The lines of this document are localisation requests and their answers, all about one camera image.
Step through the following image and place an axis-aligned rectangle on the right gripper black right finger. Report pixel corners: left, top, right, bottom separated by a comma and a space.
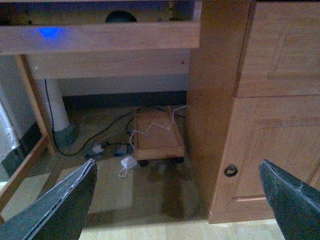
259, 159, 320, 240

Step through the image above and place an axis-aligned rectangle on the wooden rolling cart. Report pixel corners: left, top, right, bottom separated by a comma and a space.
129, 106, 185, 167

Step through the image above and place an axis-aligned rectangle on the dark grey computer mouse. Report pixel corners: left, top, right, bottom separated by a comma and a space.
105, 10, 137, 23

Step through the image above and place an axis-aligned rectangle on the power strip on floor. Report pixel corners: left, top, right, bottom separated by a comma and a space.
83, 141, 131, 159

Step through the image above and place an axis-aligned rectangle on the black ring door pull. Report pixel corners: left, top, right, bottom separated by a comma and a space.
224, 165, 238, 178

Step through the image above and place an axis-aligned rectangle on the wooden keyboard tray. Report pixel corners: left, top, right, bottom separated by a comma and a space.
0, 0, 203, 55

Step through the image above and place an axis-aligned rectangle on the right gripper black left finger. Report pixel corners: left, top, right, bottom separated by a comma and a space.
0, 159, 98, 240

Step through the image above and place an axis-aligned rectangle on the black power cable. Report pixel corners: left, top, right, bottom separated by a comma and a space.
44, 79, 166, 157

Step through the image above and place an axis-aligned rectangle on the white pipe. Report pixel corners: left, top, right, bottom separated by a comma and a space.
36, 79, 70, 132

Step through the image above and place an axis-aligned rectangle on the white face mask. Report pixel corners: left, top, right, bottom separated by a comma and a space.
117, 156, 138, 178

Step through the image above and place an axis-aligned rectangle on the wooden desk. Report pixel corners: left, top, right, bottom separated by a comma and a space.
13, 0, 320, 223

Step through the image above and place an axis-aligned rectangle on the white cable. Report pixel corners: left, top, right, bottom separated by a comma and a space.
129, 104, 188, 151

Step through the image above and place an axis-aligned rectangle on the wooden cabinet door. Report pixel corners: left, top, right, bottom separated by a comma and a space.
209, 95, 320, 224

